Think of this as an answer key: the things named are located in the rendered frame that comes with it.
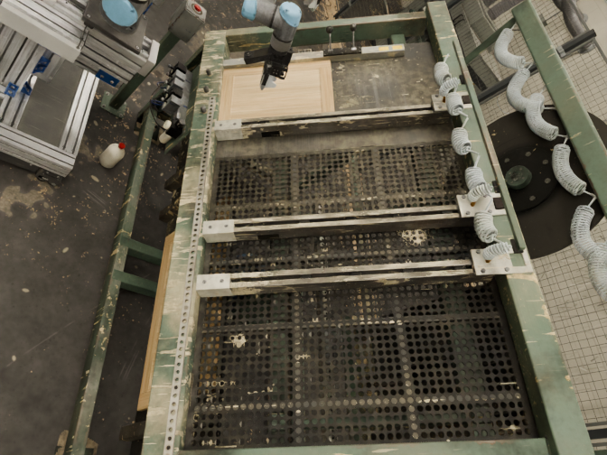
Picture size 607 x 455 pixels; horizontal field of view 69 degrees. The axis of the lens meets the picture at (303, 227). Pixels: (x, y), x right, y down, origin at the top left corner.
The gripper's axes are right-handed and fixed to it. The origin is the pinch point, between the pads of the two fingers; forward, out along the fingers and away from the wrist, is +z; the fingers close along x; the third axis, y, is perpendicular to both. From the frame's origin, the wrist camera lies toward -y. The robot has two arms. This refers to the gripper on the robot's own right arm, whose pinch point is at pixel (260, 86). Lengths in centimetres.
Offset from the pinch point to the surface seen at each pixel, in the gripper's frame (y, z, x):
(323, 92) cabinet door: 37, 21, 31
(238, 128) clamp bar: -2.9, 32.2, 6.2
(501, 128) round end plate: 127, 6, 17
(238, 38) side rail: -4, 39, 80
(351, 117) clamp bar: 45.1, 11.4, 6.8
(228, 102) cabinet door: -7, 40, 30
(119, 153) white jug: -59, 99, 34
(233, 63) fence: -6, 38, 57
